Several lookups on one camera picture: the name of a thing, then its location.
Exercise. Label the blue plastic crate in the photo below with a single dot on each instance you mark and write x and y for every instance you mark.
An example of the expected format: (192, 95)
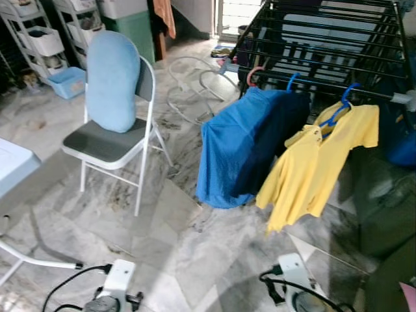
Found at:
(406, 149)

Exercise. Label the white folding chair grey seat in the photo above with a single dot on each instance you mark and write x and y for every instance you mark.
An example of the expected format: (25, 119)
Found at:
(104, 146)

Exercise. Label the pink plastic hanger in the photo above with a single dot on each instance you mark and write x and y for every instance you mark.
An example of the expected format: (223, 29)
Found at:
(249, 73)

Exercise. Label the light blue pillow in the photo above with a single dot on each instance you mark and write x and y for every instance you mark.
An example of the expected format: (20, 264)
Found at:
(114, 81)

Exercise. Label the blue plastic hanger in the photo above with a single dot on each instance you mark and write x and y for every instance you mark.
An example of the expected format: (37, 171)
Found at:
(335, 117)
(292, 81)

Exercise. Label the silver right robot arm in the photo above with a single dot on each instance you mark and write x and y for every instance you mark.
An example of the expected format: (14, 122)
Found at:
(305, 305)

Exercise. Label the peach towel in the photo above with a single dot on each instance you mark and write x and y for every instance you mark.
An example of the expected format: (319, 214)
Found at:
(164, 16)

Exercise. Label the black metal drying rack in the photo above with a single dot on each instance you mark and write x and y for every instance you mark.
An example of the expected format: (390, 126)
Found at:
(402, 99)

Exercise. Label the light blue shirt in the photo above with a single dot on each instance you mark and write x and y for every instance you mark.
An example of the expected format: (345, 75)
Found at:
(227, 149)

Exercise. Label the pink cushion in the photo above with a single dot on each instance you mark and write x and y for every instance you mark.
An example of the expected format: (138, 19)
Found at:
(409, 300)

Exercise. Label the yellow shirt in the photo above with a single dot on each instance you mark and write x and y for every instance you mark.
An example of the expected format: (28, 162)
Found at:
(312, 169)

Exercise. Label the white shelf trolley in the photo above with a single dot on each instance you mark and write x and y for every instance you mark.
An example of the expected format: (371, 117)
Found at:
(88, 19)
(42, 40)

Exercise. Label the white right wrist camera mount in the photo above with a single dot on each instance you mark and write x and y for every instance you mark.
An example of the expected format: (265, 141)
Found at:
(294, 268)

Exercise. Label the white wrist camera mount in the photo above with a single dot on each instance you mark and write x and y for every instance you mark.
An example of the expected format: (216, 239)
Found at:
(120, 276)
(294, 268)

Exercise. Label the navy blue shirt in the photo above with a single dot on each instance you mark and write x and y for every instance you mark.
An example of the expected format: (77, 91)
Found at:
(279, 136)

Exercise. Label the brown wooden post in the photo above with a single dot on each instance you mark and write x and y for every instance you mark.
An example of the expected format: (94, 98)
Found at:
(160, 49)

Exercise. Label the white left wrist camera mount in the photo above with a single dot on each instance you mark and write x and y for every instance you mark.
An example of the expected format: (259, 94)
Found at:
(120, 276)

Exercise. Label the green cabinet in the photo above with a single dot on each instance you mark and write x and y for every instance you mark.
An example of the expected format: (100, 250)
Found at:
(133, 39)

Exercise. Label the dark green sofa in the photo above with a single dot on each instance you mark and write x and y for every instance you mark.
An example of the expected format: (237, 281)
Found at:
(383, 227)

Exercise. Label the light blue storage bin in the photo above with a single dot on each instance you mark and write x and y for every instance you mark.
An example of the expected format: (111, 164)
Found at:
(65, 84)

